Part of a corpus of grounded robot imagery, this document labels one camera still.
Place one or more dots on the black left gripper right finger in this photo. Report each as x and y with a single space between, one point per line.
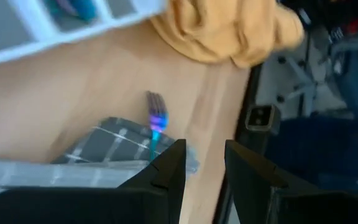
259 202

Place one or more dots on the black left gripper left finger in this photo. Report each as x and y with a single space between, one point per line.
135 205

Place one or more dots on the teal iridescent spoon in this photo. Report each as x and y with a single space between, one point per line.
82 9

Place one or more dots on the grey checked cloth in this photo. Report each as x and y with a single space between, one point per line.
113 143

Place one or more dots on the teal iridescent fork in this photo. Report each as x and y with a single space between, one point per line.
158 119

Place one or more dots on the grey star chair base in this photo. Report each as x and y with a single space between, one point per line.
303 81

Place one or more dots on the mustard yellow cloth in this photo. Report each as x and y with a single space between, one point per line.
216 31

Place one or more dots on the white plastic cutlery tray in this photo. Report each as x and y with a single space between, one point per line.
73 35

